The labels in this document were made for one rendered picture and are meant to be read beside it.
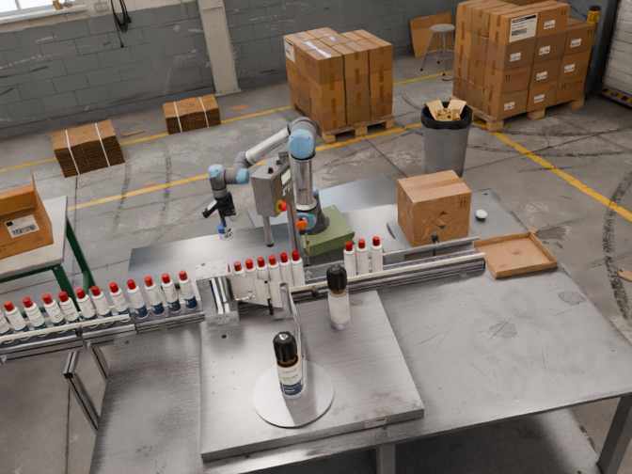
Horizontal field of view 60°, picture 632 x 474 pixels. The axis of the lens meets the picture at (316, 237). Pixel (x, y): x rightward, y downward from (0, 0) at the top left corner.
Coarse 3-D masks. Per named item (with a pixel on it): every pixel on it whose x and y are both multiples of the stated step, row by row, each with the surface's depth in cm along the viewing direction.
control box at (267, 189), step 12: (264, 168) 227; (276, 168) 226; (252, 180) 223; (264, 180) 220; (276, 180) 223; (264, 192) 224; (276, 192) 225; (288, 192) 235; (264, 204) 228; (276, 204) 227; (288, 204) 237
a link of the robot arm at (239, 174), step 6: (234, 168) 261; (240, 168) 261; (246, 168) 266; (228, 174) 259; (234, 174) 258; (240, 174) 258; (246, 174) 259; (228, 180) 259; (234, 180) 259; (240, 180) 258; (246, 180) 259
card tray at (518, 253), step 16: (480, 240) 273; (496, 240) 275; (512, 240) 277; (528, 240) 275; (496, 256) 267; (512, 256) 266; (528, 256) 265; (544, 256) 264; (496, 272) 257; (512, 272) 254; (528, 272) 256
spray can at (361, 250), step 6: (360, 240) 246; (360, 246) 246; (366, 246) 248; (360, 252) 246; (366, 252) 247; (360, 258) 248; (366, 258) 249; (360, 264) 250; (366, 264) 251; (360, 270) 252; (366, 270) 253
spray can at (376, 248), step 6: (372, 240) 246; (378, 240) 245; (372, 246) 247; (378, 246) 247; (372, 252) 249; (378, 252) 248; (372, 258) 251; (378, 258) 249; (372, 264) 253; (378, 264) 252; (372, 270) 255; (378, 270) 254
